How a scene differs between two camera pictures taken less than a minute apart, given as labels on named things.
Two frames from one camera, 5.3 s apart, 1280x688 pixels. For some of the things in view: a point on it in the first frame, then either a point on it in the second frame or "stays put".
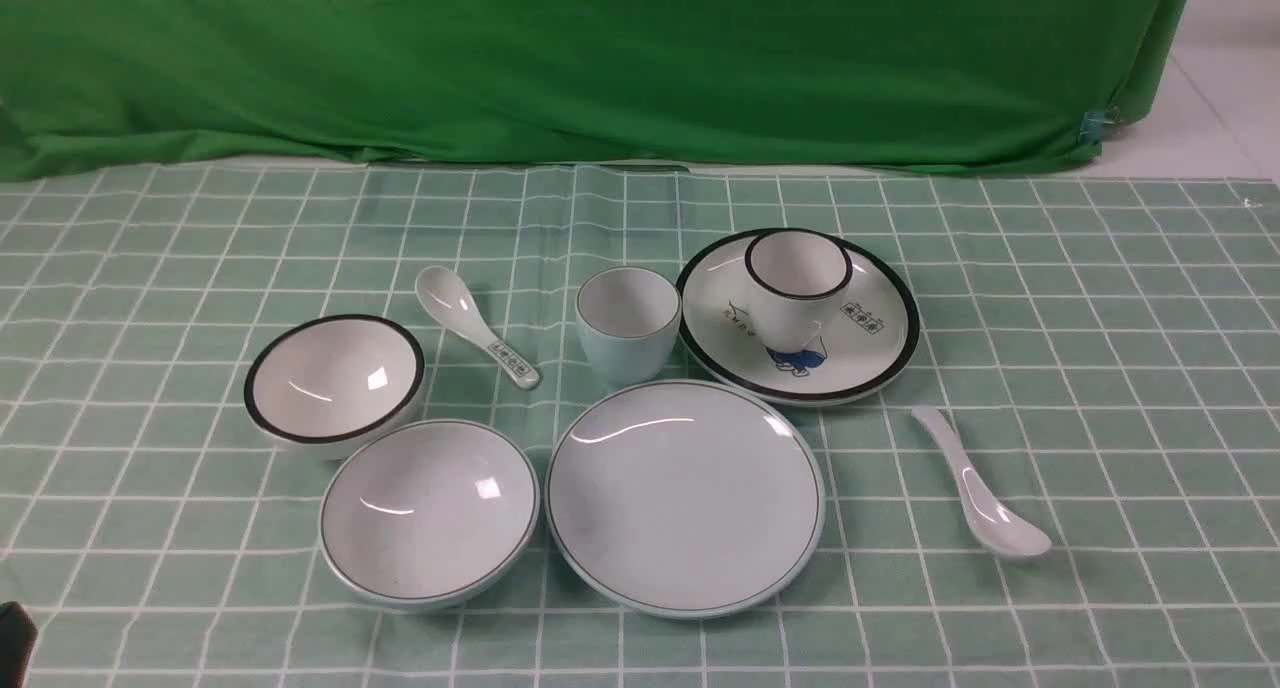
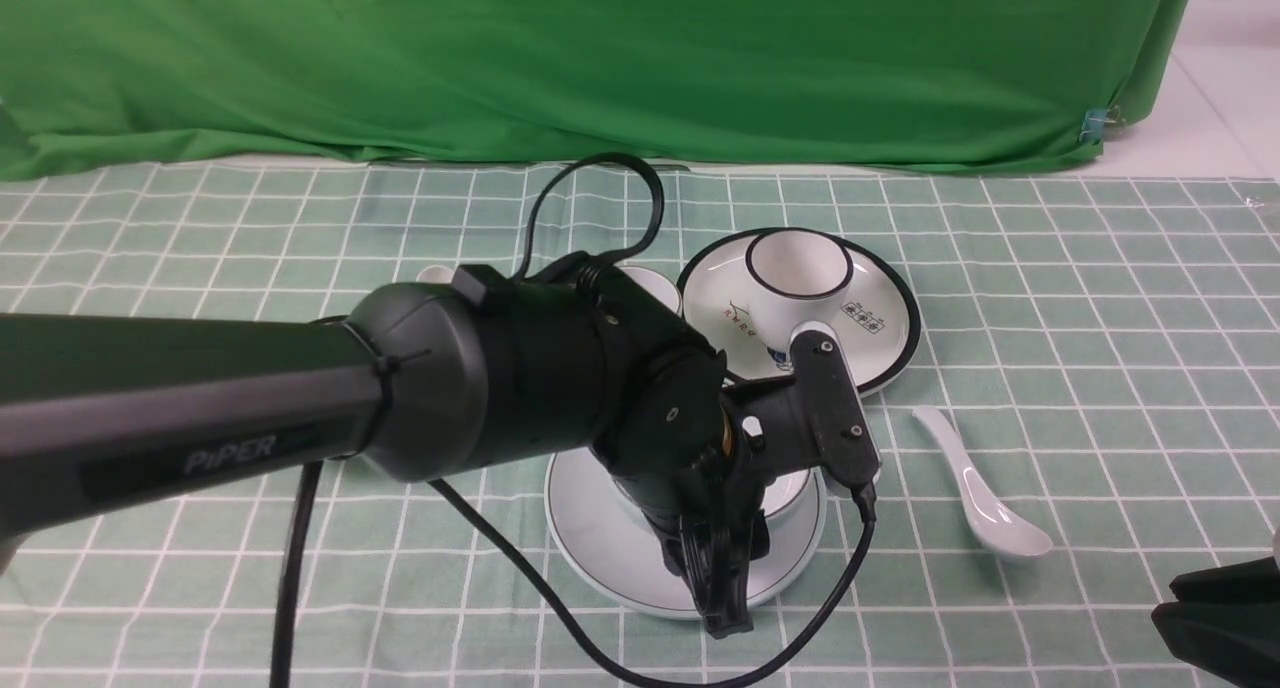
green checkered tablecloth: (1071, 480) stays put
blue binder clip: (1092, 129) stays put
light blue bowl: (424, 513) → (790, 490)
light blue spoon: (991, 521) stays put
